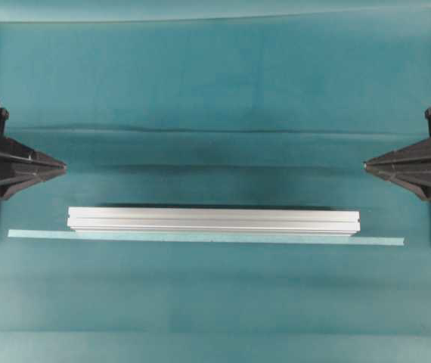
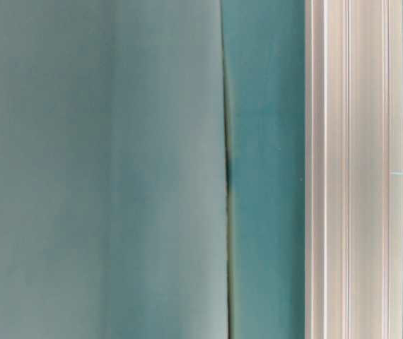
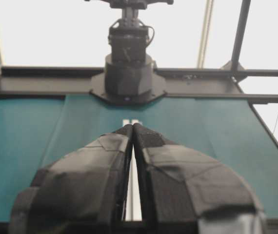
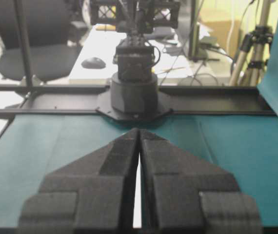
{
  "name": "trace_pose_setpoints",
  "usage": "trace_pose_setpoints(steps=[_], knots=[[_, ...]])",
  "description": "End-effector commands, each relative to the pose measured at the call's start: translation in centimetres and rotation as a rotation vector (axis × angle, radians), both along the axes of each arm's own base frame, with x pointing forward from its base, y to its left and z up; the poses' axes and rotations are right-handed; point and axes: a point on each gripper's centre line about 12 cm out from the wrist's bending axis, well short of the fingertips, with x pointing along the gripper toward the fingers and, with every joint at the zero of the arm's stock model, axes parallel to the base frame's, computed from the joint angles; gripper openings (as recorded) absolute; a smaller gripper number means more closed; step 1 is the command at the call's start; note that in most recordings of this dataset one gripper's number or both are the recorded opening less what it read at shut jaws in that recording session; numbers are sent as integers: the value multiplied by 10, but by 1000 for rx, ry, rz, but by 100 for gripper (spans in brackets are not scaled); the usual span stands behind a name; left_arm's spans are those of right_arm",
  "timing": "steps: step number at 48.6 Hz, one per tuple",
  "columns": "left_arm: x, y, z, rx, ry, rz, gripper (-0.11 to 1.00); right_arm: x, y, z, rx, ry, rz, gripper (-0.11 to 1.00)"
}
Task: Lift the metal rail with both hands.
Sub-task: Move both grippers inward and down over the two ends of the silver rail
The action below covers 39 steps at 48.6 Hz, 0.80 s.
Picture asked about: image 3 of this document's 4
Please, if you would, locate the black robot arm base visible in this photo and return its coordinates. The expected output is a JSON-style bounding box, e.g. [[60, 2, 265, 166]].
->
[[90, 0, 166, 105]]

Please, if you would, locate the black mounting frame rail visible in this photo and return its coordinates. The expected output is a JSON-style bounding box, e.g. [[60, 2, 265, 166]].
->
[[0, 67, 278, 104]]

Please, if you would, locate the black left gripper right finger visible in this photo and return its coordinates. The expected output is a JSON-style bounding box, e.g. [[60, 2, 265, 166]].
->
[[133, 124, 267, 234]]

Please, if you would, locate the silver aluminium extrusion rail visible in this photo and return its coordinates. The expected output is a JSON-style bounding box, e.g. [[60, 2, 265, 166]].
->
[[125, 148, 142, 221]]

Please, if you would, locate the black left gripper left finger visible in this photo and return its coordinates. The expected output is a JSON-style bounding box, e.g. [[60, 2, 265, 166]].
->
[[9, 124, 132, 234]]

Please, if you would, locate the black vertical frame post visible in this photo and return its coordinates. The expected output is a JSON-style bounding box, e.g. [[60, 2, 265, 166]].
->
[[231, 0, 251, 71]]

